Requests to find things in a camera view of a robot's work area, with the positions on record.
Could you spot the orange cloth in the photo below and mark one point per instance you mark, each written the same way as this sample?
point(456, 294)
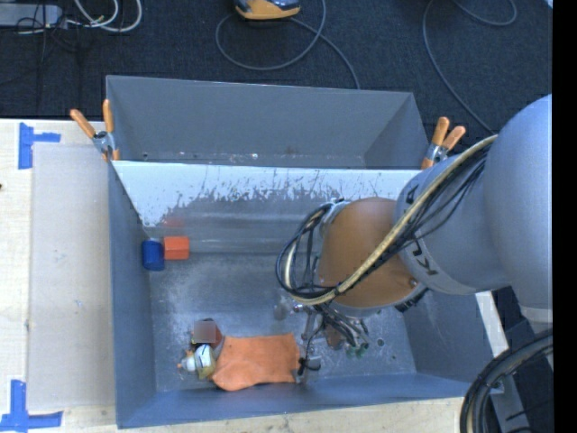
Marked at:
point(254, 362)

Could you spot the blue cup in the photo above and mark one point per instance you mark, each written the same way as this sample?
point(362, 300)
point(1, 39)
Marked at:
point(153, 255)

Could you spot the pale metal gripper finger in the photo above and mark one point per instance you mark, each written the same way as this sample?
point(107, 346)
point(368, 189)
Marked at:
point(309, 370)
point(283, 307)

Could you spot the orange block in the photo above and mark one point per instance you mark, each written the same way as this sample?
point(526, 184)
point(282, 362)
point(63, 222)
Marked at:
point(176, 248)

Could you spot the pale wood flat board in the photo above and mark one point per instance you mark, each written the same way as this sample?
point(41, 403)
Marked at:
point(67, 278)

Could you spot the red-brown round thing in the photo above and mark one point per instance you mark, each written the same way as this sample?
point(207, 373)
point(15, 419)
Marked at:
point(215, 334)

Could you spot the white and yellow spray bottle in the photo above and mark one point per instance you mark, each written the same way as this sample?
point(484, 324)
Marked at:
point(202, 362)

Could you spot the grey metal bin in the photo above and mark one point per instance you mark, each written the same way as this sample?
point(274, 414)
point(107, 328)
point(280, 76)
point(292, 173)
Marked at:
point(234, 296)

